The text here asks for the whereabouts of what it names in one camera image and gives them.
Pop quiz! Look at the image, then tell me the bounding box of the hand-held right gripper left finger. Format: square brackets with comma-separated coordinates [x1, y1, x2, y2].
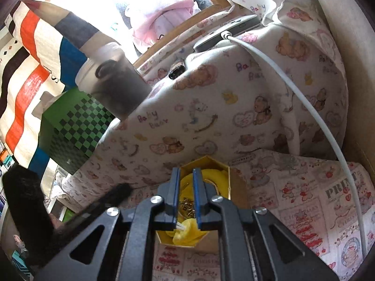
[35, 167, 180, 281]

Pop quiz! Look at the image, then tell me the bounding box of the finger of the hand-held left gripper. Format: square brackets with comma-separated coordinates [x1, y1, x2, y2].
[63, 183, 133, 226]

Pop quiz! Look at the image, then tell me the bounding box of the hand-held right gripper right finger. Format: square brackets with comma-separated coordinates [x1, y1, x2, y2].
[193, 167, 337, 281]

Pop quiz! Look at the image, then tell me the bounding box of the gold chain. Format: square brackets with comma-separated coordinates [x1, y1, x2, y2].
[179, 199, 195, 219]

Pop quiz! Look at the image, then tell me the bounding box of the gold octagonal box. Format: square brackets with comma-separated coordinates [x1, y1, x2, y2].
[155, 156, 249, 249]

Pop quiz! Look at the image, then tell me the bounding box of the yellow cloth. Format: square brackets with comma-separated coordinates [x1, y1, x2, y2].
[165, 168, 228, 245]

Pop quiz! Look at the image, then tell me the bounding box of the green checkered tissue box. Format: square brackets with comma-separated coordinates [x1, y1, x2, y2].
[38, 89, 116, 174]

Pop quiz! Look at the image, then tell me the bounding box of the clear plastic container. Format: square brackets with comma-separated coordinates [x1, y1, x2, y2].
[75, 42, 150, 120]

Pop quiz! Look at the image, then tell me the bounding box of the pink printed tablecloth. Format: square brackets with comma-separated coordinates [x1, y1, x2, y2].
[126, 149, 370, 281]

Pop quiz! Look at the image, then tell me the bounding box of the bear print cloth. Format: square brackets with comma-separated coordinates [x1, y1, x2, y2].
[63, 0, 349, 208]

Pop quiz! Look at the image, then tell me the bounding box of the cluttered shelf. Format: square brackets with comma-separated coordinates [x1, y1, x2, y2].
[0, 140, 16, 170]

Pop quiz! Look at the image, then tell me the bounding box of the white tissue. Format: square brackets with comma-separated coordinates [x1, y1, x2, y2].
[32, 91, 57, 118]

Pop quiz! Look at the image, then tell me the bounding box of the grey phone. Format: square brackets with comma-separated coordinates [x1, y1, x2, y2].
[193, 15, 263, 52]

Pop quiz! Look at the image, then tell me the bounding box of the striped curtain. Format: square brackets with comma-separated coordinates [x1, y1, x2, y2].
[0, 0, 101, 182]

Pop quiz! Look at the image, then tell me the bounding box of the pink garment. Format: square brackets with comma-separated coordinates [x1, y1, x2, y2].
[124, 0, 203, 47]

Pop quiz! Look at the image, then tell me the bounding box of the wooden window frame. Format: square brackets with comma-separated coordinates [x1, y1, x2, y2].
[47, 0, 232, 65]

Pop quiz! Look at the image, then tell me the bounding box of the white charging cable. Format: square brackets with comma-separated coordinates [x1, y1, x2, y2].
[221, 31, 367, 258]

